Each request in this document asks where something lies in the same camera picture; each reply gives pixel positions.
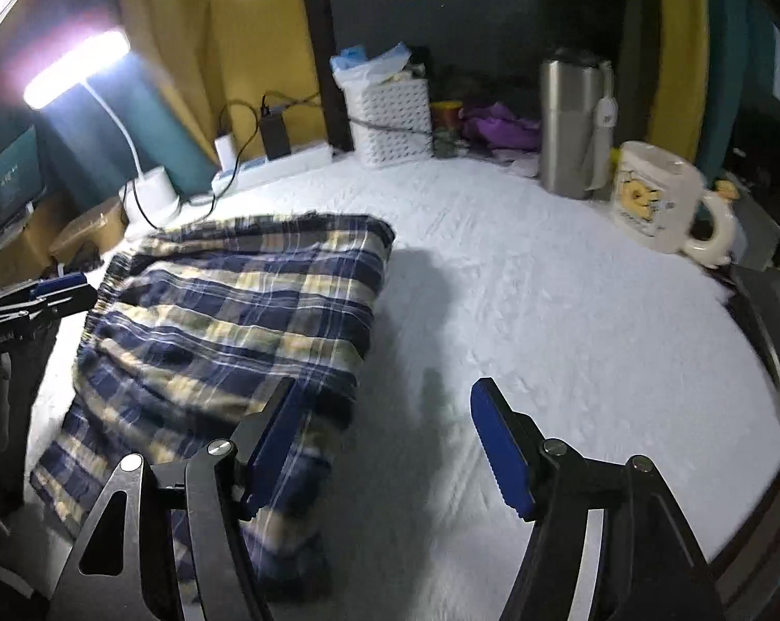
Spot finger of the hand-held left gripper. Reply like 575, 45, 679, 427
0, 273, 91, 312
0, 286, 100, 337

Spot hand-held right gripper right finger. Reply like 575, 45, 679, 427
470, 376, 730, 621

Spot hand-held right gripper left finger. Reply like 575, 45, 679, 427
43, 375, 300, 621

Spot blue plaid pants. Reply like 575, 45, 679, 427
31, 212, 397, 596

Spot cardboard box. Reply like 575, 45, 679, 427
0, 194, 73, 292

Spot white desk lamp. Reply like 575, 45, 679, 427
22, 29, 182, 229

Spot tablet with teal screen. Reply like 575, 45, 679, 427
0, 126, 48, 234

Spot teal cushion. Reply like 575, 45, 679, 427
60, 55, 217, 190

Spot white power strip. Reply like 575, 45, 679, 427
212, 144, 334, 195

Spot black charger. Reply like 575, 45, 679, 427
260, 113, 292, 161

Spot yellow curtain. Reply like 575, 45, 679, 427
114, 0, 339, 162
649, 0, 712, 162

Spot white bear print mug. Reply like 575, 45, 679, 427
610, 141, 740, 268

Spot stainless steel tumbler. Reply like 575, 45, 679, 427
537, 48, 617, 200

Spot purple cloth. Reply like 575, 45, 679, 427
461, 102, 541, 151

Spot yellow lidded jar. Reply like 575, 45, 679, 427
432, 100, 466, 137

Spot white perforated basket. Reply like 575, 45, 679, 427
344, 78, 435, 169

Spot blue white plastic bag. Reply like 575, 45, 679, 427
330, 44, 411, 89

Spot dark window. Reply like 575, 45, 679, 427
299, 0, 656, 153

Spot teal curtain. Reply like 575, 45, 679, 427
697, 0, 780, 183

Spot black lamp cable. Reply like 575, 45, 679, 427
118, 180, 217, 231

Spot black charger cable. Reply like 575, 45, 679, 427
218, 94, 322, 162

